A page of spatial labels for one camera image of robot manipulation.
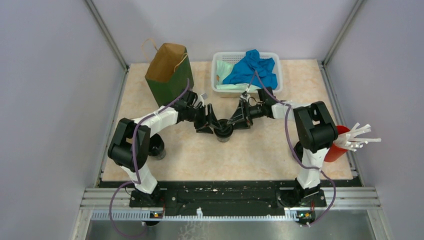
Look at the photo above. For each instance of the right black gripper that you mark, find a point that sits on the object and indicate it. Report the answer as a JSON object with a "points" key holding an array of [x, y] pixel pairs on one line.
{"points": [[239, 115]]}

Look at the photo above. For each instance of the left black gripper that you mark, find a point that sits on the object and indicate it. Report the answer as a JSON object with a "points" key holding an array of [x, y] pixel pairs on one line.
{"points": [[212, 120]]}

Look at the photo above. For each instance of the dark coffee cup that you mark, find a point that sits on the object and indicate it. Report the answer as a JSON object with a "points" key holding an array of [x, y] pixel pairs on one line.
{"points": [[156, 147], [223, 132]]}

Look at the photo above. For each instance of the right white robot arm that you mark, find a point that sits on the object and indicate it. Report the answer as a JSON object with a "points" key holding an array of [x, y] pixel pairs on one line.
{"points": [[315, 128]]}

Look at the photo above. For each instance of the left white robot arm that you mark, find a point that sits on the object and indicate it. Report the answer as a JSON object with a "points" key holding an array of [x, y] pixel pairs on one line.
{"points": [[130, 144]]}

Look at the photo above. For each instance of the blue cloth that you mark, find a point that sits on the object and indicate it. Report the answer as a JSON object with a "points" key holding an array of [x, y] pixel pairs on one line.
{"points": [[250, 69]]}

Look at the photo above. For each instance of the light green cloth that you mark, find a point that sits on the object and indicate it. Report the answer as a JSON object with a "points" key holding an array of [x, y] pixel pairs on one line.
{"points": [[223, 69]]}

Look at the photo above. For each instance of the green brown paper bag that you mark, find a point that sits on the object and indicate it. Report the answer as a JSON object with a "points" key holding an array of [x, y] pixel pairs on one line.
{"points": [[169, 71]]}

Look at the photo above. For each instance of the white cable duct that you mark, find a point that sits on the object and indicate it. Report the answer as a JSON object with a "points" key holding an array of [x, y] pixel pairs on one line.
{"points": [[156, 216]]}

